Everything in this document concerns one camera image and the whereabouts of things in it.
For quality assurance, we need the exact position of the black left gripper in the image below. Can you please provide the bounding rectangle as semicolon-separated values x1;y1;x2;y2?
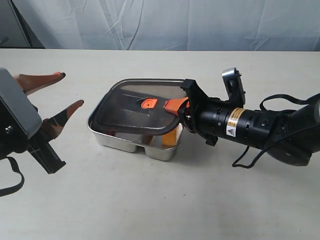
13;72;84;174

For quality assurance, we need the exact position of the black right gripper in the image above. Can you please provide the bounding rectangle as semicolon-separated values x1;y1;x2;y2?
163;79;277;150

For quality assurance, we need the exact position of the yellow toy cheese wedge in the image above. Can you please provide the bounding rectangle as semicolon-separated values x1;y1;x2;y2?
161;125;183;148

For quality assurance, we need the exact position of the dark transparent box lid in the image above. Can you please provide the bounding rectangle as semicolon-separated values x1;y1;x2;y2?
88;78;187;136

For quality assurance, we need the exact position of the stainless steel lunch box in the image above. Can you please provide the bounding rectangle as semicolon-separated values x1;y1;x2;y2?
87;117;184;162

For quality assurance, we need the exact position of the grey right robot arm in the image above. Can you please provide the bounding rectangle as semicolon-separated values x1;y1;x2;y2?
164;79;320;169

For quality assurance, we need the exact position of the grey backdrop curtain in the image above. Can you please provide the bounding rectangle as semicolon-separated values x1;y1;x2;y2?
0;0;320;51

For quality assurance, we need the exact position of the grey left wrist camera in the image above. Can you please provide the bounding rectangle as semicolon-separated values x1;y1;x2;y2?
0;67;42;159

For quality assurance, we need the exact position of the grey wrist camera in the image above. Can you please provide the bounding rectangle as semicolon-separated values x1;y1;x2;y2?
0;67;42;159
222;67;246;108

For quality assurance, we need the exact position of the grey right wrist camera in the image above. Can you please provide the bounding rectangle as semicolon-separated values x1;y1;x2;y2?
222;67;246;108

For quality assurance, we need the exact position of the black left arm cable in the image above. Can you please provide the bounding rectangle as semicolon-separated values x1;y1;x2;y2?
0;156;25;198

